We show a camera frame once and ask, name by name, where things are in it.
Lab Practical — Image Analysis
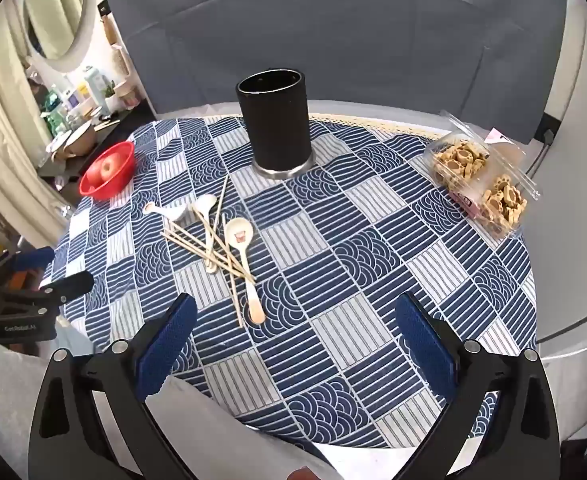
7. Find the beige mug on shelf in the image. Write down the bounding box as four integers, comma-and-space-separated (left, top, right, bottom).
64, 122, 99, 156

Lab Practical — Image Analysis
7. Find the black side table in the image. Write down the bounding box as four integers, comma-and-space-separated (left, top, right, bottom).
38, 105, 157, 181

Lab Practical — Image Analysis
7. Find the blue white patterned tablecloth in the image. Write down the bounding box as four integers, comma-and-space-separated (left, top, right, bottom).
41, 114, 539, 450

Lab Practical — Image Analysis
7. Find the oval wall mirror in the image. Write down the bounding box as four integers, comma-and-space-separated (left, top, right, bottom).
24, 0, 99, 76

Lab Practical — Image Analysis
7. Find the grey cloth backdrop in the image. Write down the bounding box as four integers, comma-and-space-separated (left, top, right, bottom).
98, 0, 587, 146

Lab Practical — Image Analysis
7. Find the red plastic bowl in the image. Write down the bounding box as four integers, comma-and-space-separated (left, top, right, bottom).
79, 141, 137, 200

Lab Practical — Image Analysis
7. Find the green packet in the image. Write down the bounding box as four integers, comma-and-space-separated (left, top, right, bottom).
44, 87, 69, 136

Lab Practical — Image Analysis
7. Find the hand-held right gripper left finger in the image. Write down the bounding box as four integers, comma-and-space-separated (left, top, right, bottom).
28, 292, 199, 480

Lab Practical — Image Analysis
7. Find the black cylindrical utensil holder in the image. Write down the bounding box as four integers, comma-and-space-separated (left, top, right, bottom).
236, 66, 317, 179

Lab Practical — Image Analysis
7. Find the black cable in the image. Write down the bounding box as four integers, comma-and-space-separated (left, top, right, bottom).
526, 130, 557, 181

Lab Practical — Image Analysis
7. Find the clear plastic cookie container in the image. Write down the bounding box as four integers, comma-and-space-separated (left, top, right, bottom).
422, 110, 541, 238

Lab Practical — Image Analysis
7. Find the plain white long spoon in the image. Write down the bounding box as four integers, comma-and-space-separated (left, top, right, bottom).
194, 195, 219, 275

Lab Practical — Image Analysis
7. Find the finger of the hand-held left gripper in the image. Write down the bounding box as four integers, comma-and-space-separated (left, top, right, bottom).
38, 271, 94, 307
0, 246, 56, 275

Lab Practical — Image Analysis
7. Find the white ceramic soup spoon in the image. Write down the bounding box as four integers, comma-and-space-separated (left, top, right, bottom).
142, 202, 188, 223

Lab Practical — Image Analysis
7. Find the white spoon with red print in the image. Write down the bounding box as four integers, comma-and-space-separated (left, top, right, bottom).
224, 217, 267, 325

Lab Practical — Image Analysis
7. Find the white teal bottle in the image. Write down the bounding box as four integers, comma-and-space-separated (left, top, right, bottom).
84, 66, 105, 111

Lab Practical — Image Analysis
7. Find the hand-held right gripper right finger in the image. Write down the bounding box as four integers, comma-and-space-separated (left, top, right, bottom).
395, 291, 561, 480

